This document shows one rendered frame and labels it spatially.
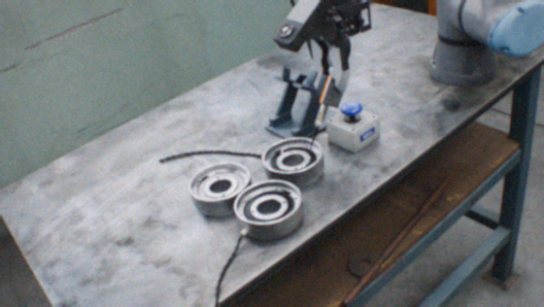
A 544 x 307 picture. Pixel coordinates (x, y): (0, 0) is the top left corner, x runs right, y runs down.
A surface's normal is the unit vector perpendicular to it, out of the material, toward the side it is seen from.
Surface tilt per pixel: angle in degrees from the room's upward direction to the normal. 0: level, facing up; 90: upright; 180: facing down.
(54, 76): 90
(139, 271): 0
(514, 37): 98
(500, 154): 0
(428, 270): 0
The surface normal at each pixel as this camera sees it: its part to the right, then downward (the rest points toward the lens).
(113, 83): 0.63, 0.35
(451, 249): -0.16, -0.81
